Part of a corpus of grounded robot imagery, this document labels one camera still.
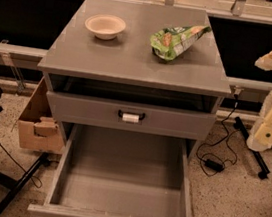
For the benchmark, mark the green rice chip bag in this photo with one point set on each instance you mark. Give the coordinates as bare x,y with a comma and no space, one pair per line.
170,43

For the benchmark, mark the open grey middle drawer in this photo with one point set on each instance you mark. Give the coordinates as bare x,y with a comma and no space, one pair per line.
112,173

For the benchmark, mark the closed grey top drawer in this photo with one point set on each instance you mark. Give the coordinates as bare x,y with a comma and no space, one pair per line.
130,116

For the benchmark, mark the white paper bowl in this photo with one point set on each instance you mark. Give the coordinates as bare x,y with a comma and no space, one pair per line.
105,27

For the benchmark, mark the brown cardboard box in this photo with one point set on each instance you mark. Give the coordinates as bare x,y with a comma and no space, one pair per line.
38,130

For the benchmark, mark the black stand frame left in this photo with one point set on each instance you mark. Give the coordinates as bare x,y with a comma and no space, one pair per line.
14,186

